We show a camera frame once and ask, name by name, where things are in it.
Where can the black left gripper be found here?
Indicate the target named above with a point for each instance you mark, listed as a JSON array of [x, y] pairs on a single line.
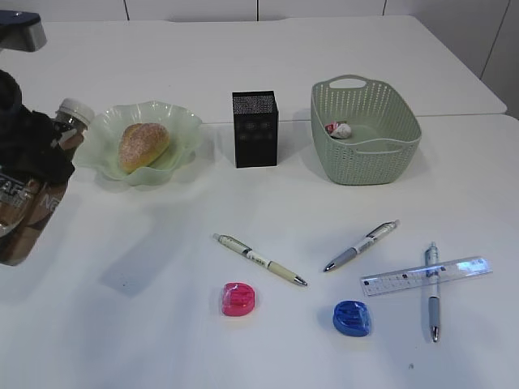
[[30, 141]]

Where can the brown Nescafe coffee bottle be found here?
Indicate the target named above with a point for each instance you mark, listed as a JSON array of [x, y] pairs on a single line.
[[28, 203]]

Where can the sugared bread roll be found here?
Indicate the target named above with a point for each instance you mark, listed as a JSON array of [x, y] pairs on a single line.
[[141, 144]]

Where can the pink pencil sharpener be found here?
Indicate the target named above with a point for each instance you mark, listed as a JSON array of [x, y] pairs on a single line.
[[238, 299]]

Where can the grey paper ball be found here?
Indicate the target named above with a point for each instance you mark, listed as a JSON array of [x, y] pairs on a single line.
[[346, 134]]

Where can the blue pencil sharpener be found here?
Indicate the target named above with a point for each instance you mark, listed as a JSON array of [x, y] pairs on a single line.
[[352, 318]]

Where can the pink paper ball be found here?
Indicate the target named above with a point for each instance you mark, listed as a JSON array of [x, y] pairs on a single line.
[[335, 127]]

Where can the green wavy glass plate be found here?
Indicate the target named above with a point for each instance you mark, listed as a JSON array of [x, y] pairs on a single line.
[[100, 149]]

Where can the cream white ballpoint pen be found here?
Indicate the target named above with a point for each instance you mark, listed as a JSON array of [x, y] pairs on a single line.
[[245, 251]]

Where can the black square pen holder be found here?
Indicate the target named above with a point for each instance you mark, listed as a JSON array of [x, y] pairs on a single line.
[[256, 120]]

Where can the grey white ballpoint pen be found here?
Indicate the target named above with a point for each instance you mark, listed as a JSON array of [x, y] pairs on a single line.
[[366, 242]]

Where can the green plastic woven basket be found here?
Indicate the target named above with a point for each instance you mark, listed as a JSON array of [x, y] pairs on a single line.
[[385, 132]]

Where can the blue white ballpoint pen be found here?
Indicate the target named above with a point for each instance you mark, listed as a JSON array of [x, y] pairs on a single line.
[[433, 302]]

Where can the clear plastic ruler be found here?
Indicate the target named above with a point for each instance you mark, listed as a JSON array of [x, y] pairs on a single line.
[[417, 277]]

